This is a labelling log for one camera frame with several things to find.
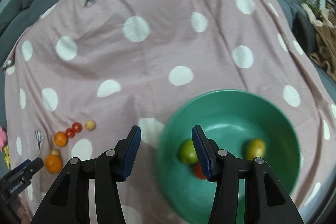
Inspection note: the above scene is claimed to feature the large orange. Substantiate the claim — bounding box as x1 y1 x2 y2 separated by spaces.
45 155 63 174

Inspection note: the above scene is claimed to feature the small mandarin orange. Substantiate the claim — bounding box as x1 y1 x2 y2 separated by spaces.
54 131 68 147

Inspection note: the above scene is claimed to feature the yellow-green kiwi fruit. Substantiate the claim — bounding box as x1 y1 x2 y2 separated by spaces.
245 138 266 161

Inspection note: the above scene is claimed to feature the cherry tomato front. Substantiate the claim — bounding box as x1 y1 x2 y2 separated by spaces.
65 128 75 139

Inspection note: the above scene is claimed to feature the cherry tomato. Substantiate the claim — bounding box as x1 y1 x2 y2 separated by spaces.
65 128 75 139
72 122 83 133

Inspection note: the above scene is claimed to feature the red tomato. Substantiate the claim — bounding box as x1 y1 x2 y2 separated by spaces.
193 163 207 180

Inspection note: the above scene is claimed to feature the green lime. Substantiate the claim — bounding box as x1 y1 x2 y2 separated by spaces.
178 139 198 165

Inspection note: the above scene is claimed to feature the yellow snack wrapper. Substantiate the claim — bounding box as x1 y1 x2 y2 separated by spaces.
3 145 11 169

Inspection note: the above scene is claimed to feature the beige longan left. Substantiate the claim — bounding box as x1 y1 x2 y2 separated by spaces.
50 149 60 157

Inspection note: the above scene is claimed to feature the beige longan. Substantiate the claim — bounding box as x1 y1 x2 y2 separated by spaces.
84 120 96 131
50 149 60 157

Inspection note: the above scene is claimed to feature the pink plush toy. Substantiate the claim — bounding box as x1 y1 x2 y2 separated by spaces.
0 127 8 151

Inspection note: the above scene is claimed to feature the beige longan right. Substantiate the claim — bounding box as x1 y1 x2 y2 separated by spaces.
84 120 96 131

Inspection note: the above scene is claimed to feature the green plastic bowl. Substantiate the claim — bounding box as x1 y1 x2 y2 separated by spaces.
157 90 301 223

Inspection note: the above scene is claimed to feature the pink polka dot cloth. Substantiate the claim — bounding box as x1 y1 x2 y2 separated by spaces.
5 0 335 223

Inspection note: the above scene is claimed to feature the brown plush blanket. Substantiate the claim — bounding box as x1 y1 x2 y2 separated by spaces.
301 3 335 82

